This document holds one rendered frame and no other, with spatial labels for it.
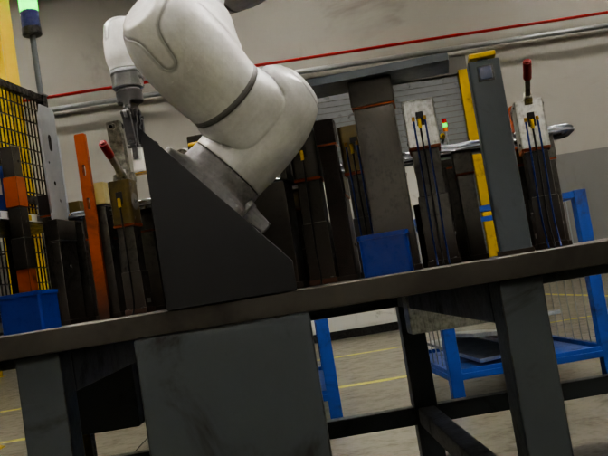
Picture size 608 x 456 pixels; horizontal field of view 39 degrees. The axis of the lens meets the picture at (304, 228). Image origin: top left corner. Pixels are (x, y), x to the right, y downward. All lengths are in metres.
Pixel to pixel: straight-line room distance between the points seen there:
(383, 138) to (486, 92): 0.25
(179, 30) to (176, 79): 0.08
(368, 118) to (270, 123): 0.48
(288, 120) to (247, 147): 0.09
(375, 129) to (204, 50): 0.61
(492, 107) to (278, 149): 0.60
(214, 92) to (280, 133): 0.15
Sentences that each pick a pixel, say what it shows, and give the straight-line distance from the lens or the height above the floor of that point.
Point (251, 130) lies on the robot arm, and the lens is 1.53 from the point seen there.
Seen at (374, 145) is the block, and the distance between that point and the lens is 1.96.
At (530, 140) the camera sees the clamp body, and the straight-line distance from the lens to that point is 2.13.
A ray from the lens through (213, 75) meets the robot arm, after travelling 1.48.
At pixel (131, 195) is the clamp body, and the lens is 2.27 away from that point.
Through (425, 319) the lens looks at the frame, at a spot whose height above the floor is 0.54.
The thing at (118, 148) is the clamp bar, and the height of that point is 1.14.
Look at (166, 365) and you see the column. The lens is 1.46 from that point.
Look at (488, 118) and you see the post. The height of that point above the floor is 1.01.
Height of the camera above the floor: 0.71
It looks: 4 degrees up
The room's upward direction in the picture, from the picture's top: 9 degrees counter-clockwise
